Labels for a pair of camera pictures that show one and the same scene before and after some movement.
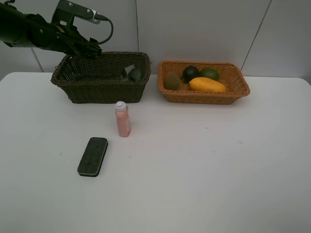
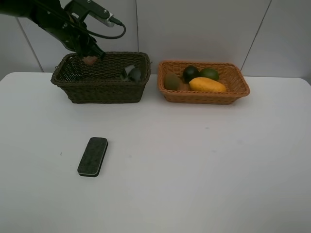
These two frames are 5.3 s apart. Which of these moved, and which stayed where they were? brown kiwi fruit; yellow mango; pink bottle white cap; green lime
Moved: pink bottle white cap
Stayed: green lime; yellow mango; brown kiwi fruit
